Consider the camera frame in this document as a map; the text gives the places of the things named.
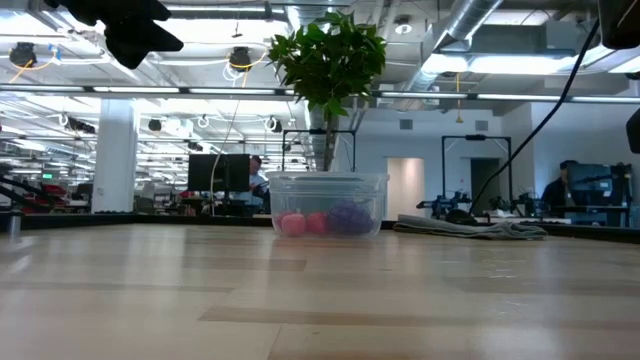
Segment clear plastic tupperware container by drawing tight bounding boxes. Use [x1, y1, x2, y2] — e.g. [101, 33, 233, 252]
[266, 171, 390, 240]

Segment green potted plant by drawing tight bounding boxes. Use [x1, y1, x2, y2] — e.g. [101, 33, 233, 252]
[267, 9, 389, 174]

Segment red office chair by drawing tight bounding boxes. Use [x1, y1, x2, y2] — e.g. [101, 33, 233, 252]
[19, 184, 69, 214]

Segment dark monitor on desk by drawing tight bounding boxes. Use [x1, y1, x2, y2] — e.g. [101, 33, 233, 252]
[567, 162, 634, 209]

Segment black computer monitor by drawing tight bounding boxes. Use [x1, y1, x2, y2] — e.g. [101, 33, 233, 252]
[187, 153, 225, 194]
[223, 153, 251, 194]

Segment person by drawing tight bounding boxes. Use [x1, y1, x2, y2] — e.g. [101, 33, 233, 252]
[248, 154, 271, 201]
[541, 159, 577, 207]

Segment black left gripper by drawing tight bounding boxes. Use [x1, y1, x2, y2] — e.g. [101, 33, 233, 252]
[44, 0, 185, 70]

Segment long linear ceiling light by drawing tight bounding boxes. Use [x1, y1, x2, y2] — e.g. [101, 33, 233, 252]
[0, 83, 640, 104]

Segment small grey cylinder post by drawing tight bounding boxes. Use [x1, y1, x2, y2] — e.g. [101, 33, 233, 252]
[7, 209, 24, 240]

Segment grey folded cloth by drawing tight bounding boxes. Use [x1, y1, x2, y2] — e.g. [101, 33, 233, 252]
[393, 213, 549, 241]

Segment blue robot equipment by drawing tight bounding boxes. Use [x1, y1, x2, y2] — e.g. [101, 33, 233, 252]
[416, 192, 474, 224]

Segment white square column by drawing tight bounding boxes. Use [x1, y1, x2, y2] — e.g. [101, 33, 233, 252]
[91, 97, 139, 215]

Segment yellow hanging ceiling tag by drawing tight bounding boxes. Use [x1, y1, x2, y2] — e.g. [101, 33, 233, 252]
[453, 72, 464, 125]

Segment dark office desk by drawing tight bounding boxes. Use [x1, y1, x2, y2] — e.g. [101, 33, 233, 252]
[557, 204, 632, 227]

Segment silver spiral air duct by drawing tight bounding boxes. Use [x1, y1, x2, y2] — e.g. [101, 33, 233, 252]
[394, 0, 504, 111]

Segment purple toy grapes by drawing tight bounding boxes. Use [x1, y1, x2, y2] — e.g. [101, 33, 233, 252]
[327, 199, 375, 236]

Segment black ceiling camera yellow cable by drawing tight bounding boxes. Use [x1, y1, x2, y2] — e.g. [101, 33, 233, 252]
[228, 45, 254, 74]
[8, 42, 39, 70]

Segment pink plush toy fruit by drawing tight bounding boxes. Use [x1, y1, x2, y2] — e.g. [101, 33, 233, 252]
[281, 212, 307, 238]

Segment black ceiling track lights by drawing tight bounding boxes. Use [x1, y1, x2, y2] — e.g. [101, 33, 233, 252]
[67, 115, 96, 135]

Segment dark robot equipment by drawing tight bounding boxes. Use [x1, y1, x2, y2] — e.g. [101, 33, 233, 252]
[487, 192, 546, 217]

